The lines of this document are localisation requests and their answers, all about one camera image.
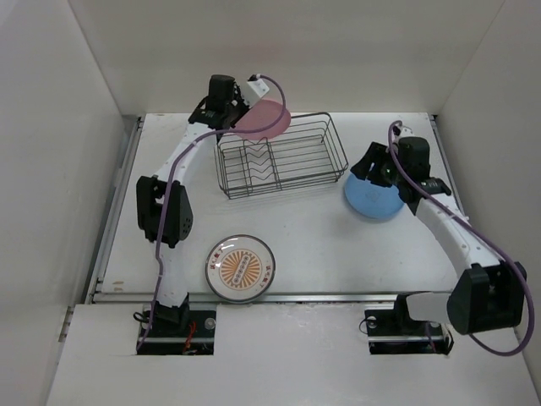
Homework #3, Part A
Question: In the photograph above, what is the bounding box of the blue plate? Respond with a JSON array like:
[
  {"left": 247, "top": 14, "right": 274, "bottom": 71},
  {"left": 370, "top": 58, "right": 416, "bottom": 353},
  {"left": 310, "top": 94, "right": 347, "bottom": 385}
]
[{"left": 344, "top": 174, "right": 404, "bottom": 220}]

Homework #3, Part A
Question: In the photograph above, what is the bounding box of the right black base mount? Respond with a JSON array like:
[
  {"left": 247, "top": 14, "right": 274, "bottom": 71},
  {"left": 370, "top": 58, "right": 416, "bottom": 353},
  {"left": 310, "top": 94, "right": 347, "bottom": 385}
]
[{"left": 358, "top": 294, "right": 455, "bottom": 356}]

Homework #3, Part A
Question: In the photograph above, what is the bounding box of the front aluminium rail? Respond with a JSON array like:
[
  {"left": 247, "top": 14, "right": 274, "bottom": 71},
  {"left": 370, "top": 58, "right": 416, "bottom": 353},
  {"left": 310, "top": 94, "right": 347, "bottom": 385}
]
[{"left": 90, "top": 292, "right": 397, "bottom": 304}]

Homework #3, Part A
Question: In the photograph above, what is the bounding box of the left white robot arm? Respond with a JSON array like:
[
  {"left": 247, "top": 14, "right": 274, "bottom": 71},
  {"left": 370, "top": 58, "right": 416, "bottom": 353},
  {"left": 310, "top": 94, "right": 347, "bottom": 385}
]
[{"left": 136, "top": 74, "right": 269, "bottom": 336}]

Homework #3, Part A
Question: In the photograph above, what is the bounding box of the right aluminium side rail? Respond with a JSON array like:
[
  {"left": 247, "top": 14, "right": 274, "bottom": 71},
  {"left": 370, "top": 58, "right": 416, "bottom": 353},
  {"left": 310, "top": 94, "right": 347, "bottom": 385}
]
[{"left": 429, "top": 114, "right": 465, "bottom": 214}]

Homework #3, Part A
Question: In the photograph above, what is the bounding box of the grey wire dish rack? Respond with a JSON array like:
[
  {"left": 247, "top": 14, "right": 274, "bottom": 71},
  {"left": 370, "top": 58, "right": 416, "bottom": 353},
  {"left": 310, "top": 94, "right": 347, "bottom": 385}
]
[{"left": 215, "top": 112, "right": 348, "bottom": 200}]

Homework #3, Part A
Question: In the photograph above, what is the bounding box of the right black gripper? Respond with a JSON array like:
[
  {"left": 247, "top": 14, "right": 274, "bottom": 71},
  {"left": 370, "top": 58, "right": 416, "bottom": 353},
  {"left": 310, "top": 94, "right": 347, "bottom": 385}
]
[{"left": 350, "top": 141, "right": 407, "bottom": 188}]

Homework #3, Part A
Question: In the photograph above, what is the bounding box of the left aluminium side rail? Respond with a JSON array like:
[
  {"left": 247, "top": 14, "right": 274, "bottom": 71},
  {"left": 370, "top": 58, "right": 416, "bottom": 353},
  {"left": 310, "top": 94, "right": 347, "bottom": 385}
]
[{"left": 79, "top": 115, "right": 145, "bottom": 304}]

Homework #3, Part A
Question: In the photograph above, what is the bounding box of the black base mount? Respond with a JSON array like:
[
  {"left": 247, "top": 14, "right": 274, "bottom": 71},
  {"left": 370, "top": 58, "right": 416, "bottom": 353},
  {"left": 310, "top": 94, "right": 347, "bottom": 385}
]
[
  {"left": 358, "top": 294, "right": 455, "bottom": 356},
  {"left": 133, "top": 308, "right": 217, "bottom": 356}
]

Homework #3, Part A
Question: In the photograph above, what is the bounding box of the aluminium side rail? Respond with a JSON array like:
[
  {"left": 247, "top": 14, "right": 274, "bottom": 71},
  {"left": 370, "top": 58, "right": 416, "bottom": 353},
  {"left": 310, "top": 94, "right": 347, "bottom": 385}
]
[
  {"left": 79, "top": 115, "right": 145, "bottom": 304},
  {"left": 429, "top": 114, "right": 465, "bottom": 214}
]

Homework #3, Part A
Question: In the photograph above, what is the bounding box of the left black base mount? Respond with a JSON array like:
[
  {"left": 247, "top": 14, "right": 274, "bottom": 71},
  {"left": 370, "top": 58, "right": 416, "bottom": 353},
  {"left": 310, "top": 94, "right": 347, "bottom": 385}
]
[{"left": 133, "top": 308, "right": 217, "bottom": 356}]

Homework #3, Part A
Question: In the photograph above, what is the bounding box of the white plate orange sunburst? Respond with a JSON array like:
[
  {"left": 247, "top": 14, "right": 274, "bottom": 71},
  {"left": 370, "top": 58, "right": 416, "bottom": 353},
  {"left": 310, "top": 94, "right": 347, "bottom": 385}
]
[{"left": 205, "top": 234, "right": 276, "bottom": 304}]

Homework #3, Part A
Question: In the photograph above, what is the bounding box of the pink plate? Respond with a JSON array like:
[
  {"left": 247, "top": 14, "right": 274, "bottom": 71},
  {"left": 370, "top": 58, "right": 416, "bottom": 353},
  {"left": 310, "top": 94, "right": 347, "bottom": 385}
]
[{"left": 234, "top": 99, "right": 292, "bottom": 140}]

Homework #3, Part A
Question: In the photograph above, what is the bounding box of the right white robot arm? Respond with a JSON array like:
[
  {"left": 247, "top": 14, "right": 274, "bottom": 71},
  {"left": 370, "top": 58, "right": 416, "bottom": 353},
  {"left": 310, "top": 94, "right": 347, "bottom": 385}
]
[{"left": 351, "top": 136, "right": 526, "bottom": 335}]

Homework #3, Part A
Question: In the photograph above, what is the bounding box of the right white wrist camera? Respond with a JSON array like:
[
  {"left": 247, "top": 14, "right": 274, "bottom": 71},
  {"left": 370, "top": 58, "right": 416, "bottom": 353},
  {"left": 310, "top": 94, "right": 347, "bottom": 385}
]
[{"left": 392, "top": 124, "right": 414, "bottom": 139}]

